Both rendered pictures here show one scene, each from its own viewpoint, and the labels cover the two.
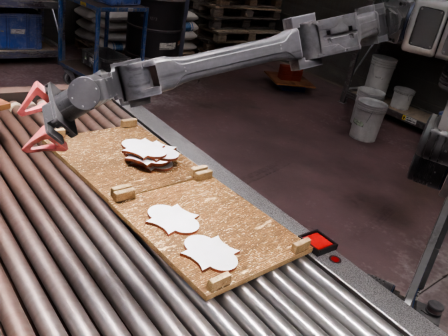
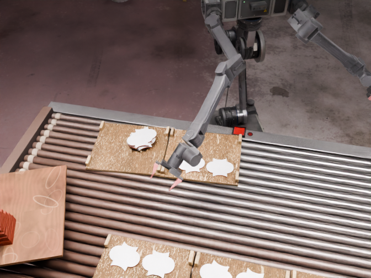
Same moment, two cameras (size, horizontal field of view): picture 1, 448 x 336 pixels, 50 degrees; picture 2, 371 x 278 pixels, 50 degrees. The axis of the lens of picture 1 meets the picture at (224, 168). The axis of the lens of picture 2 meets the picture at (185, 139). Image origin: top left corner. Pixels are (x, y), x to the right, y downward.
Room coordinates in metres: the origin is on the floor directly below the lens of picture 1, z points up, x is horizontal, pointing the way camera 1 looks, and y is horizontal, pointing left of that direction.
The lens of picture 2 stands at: (-0.07, 0.89, 2.60)
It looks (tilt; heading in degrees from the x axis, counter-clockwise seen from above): 47 degrees down; 325
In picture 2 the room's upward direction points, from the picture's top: 2 degrees counter-clockwise
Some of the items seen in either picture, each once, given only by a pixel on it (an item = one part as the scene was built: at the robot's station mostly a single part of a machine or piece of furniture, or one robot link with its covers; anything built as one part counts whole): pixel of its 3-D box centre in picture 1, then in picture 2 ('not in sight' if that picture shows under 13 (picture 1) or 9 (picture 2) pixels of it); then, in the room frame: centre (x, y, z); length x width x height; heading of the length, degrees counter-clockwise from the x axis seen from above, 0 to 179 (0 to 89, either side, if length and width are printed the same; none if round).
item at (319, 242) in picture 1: (317, 243); (239, 131); (1.07, -0.28, 0.92); 0.06 x 0.06 x 0.01; 42
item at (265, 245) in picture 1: (209, 226); (202, 155); (1.04, 0.01, 0.93); 0.41 x 0.35 x 0.02; 45
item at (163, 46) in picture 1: (153, 39); not in sight; (5.13, 0.98, 0.44); 0.59 x 0.59 x 0.88
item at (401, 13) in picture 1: (387, 21); (214, 16); (1.46, -0.38, 1.45); 0.09 x 0.08 x 0.12; 65
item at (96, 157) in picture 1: (125, 158); (130, 148); (1.33, 0.31, 0.93); 0.41 x 0.35 x 0.02; 47
